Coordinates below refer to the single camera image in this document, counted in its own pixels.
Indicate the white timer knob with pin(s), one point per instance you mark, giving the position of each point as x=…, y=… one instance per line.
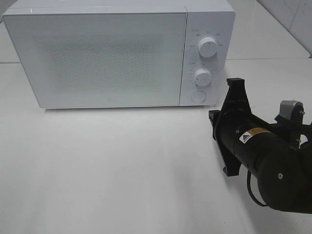
x=202, y=77

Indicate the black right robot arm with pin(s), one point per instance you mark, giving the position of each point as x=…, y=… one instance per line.
x=278, y=155

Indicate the white microwave oven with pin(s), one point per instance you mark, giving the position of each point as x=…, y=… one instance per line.
x=203, y=18

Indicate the white round door button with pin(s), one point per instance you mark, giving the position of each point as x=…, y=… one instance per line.
x=198, y=96

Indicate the white microwave door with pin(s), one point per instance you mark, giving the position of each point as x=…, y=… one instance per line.
x=113, y=60

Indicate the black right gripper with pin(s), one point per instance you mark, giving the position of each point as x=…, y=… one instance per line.
x=229, y=128

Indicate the white upper power knob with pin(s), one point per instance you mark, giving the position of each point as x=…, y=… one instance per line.
x=208, y=46

